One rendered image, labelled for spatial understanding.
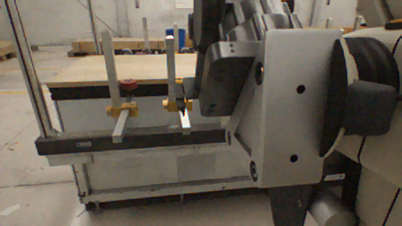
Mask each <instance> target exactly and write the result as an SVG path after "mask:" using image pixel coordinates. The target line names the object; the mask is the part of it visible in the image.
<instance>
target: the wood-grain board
mask: <svg viewBox="0 0 402 226"><path fill-rule="evenodd" d="M115 58H116V67H117V71H118V84H119V85H120V81H122V80H126V79H136V80H137V84H152V83H156V84H168V72H167V60H166V55H117V56H115ZM196 64H197V53H195V54H175V65H176V77H195V71H196ZM104 85H109V83H108V75H107V71H106V63H105V58H104V56H86V57H84V58H83V59H82V60H80V61H78V62H76V64H73V65H71V66H70V67H68V68H67V69H66V70H65V71H63V72H62V73H60V74H58V75H56V76H55V77H53V78H52V79H50V80H49V81H47V82H46V86H47V88H56V87H88V86H104Z"/></svg>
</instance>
